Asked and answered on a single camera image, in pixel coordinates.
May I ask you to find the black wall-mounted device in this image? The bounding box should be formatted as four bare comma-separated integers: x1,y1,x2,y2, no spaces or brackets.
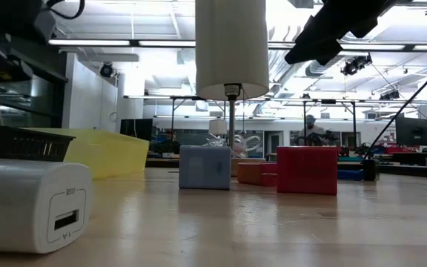
99,62,116,79

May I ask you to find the small white background lamp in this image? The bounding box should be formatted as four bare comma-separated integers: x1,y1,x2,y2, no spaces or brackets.
208,119,228,136

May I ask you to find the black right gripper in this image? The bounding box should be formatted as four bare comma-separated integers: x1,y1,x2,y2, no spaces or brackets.
284,0,400,66

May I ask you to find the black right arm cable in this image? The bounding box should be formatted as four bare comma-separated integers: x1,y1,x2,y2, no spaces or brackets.
363,47,427,161

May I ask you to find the dark glass cabinet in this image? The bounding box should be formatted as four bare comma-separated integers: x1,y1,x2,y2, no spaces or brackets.
0,35,69,129

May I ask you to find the black background station frame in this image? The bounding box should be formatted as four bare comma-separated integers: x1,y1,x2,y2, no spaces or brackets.
124,95,359,149

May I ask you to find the white USB charger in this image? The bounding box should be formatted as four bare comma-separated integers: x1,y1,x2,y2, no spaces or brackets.
0,158,93,254

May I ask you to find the black ceiling-hung device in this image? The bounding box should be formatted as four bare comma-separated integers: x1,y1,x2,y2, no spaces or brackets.
379,90,401,102
340,54,374,77

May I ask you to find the black mesh basket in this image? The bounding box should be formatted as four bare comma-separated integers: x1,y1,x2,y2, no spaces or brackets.
0,125,76,162

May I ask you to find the silver ventilation duct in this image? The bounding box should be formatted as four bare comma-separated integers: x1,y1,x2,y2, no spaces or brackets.
305,61,343,77

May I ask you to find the black computer monitor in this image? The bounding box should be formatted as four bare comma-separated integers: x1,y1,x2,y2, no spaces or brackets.
119,118,154,142
395,116,427,147

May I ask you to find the dark blue USB charger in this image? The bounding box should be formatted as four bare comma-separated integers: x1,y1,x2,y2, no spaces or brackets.
337,169,365,182

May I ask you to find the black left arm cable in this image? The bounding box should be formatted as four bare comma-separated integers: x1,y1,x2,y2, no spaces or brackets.
46,0,87,20

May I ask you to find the red USB wall charger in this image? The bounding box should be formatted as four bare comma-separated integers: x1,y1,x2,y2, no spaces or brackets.
236,162,278,188
276,145,339,197

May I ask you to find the black aluminium table frame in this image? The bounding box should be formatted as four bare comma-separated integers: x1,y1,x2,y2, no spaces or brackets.
145,158,427,179

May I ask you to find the clear lamp cord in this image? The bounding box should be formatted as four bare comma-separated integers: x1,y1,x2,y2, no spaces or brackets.
205,133,262,159

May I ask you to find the white shade table lamp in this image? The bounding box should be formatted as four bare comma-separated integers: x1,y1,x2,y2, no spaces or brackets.
194,0,271,177

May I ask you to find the black USB charger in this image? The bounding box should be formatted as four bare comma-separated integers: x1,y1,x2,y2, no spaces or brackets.
362,159,381,182

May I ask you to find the light blue USB charger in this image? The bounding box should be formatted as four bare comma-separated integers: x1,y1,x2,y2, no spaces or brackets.
178,145,233,191

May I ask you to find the person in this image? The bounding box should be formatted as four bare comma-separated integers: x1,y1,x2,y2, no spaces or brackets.
297,113,328,148

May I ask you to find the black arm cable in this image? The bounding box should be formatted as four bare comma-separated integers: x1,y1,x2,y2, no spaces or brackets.
363,47,427,161
46,0,87,20

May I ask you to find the long ceiling light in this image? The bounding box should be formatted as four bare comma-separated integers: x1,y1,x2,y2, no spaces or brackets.
267,43,427,52
47,39,196,47

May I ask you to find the yellow plastic bin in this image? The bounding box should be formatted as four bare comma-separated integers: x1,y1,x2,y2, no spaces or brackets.
23,127,150,181

